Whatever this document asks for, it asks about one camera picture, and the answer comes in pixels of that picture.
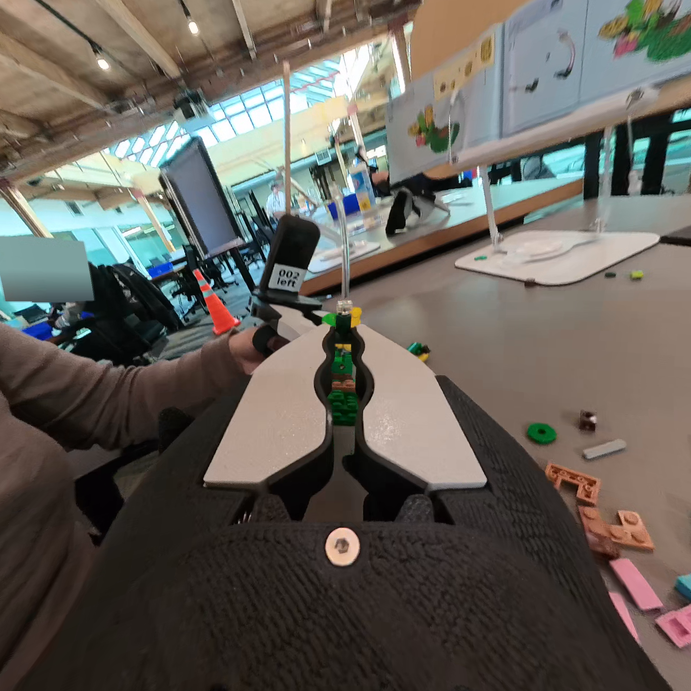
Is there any person's left hand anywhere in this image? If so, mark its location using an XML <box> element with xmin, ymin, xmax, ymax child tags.
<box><xmin>229</xmin><ymin>326</ymin><xmax>271</xmax><ymax>376</ymax></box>

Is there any person's grey sweater torso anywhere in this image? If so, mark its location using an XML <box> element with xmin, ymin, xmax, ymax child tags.
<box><xmin>0</xmin><ymin>399</ymin><xmax>98</xmax><ymax>691</ymax></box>

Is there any clear curved toy tube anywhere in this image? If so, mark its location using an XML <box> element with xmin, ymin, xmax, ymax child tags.
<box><xmin>328</xmin><ymin>186</ymin><xmax>354</xmax><ymax>316</ymax></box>

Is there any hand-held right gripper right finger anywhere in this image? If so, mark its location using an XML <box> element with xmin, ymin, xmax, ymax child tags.
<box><xmin>345</xmin><ymin>323</ymin><xmax>488</xmax><ymax>493</ymax></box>

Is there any person's left forearm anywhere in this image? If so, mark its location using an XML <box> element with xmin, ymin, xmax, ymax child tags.
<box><xmin>0</xmin><ymin>324</ymin><xmax>238</xmax><ymax>451</ymax></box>

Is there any orange traffic cone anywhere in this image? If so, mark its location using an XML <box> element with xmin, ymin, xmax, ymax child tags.
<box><xmin>193</xmin><ymin>269</ymin><xmax>242</xmax><ymax>337</ymax></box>

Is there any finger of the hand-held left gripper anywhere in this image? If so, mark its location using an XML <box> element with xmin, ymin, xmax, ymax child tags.
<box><xmin>274</xmin><ymin>304</ymin><xmax>326</xmax><ymax>342</ymax></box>

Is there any cluster of pink toy bricks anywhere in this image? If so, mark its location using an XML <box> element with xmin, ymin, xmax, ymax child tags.
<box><xmin>608</xmin><ymin>557</ymin><xmax>691</xmax><ymax>650</ymax></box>

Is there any open instruction booklet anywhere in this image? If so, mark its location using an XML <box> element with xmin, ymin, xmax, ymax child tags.
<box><xmin>386</xmin><ymin>0</ymin><xmax>691</xmax><ymax>184</ymax></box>

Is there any ceiling projector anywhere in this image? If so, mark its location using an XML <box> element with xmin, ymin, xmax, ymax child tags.
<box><xmin>172</xmin><ymin>91</ymin><xmax>210</xmax><ymax>124</ymax></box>

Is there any black monitor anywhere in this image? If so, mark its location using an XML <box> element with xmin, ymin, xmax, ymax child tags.
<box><xmin>158</xmin><ymin>136</ymin><xmax>245</xmax><ymax>258</ymax></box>

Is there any toy brick plant model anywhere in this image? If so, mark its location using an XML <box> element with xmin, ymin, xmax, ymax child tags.
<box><xmin>322</xmin><ymin>307</ymin><xmax>363</xmax><ymax>427</ymax></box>

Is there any instruction booklet on white stand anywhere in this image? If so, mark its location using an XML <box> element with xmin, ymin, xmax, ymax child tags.
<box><xmin>386</xmin><ymin>0</ymin><xmax>691</xmax><ymax>287</ymax></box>

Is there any grey toy bar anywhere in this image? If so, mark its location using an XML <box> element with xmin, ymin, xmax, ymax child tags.
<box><xmin>582</xmin><ymin>438</ymin><xmax>628</xmax><ymax>461</ymax></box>

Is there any tan notched toy plate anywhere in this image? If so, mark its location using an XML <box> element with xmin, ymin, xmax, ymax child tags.
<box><xmin>545</xmin><ymin>462</ymin><xmax>601</xmax><ymax>506</ymax></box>

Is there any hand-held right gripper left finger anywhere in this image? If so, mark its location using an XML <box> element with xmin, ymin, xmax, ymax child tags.
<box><xmin>203</xmin><ymin>324</ymin><xmax>335</xmax><ymax>491</ymax></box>

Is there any neighbouring wooden-edged desk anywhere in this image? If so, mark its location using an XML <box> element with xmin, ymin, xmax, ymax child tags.
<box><xmin>299</xmin><ymin>175</ymin><xmax>585</xmax><ymax>297</ymax></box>

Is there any white blue carton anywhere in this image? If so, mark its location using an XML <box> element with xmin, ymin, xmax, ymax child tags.
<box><xmin>348</xmin><ymin>163</ymin><xmax>377</xmax><ymax>212</ymax></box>

